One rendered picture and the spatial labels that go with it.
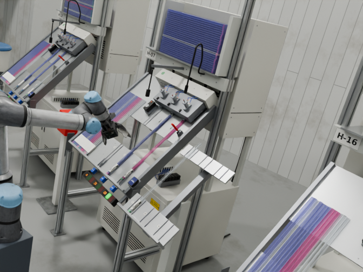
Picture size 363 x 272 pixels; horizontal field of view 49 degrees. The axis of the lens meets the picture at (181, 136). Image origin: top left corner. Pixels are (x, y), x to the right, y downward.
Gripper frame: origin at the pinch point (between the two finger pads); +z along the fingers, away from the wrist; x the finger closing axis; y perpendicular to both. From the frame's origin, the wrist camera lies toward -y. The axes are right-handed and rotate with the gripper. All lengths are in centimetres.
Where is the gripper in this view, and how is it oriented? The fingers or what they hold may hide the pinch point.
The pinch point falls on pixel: (118, 140)
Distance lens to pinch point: 225.2
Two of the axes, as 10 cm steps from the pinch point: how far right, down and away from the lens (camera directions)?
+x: 9.5, -3.0, -1.1
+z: 2.9, 6.9, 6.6
